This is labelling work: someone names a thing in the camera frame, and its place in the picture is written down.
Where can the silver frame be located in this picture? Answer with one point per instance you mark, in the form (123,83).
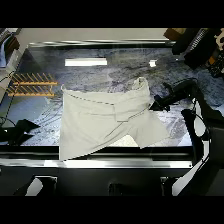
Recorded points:
(116,163)

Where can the white shorts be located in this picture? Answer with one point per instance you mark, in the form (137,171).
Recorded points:
(96,123)

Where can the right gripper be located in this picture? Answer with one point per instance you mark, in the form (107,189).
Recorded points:
(161,103)

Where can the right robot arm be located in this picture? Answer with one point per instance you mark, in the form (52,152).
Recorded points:
(200,128)

